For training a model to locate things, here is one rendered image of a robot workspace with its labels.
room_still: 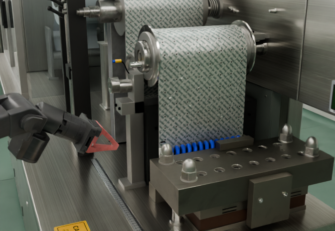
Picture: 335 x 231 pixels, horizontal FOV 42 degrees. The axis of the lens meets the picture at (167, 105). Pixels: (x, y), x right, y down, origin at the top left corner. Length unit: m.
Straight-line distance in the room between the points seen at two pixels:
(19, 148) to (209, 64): 0.47
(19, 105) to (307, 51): 0.64
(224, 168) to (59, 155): 0.60
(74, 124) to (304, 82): 0.54
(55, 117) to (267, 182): 0.47
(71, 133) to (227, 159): 0.36
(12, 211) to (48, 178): 1.73
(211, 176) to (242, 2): 0.55
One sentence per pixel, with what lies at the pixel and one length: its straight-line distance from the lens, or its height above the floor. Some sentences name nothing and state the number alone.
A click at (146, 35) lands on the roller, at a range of 1.03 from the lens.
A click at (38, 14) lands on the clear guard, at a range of 1.96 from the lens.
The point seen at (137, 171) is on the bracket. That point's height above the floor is 0.95.
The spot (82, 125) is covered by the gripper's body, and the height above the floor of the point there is 1.13.
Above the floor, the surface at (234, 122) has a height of 1.07.
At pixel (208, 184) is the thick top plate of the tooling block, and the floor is 1.03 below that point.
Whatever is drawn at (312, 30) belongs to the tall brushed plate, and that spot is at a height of 1.32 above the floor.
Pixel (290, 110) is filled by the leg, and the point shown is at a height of 1.03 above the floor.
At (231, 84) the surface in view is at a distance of 1.10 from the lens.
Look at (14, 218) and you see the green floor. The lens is 2.89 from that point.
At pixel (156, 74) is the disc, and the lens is 1.00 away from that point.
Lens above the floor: 1.45
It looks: 17 degrees down
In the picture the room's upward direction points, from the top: straight up
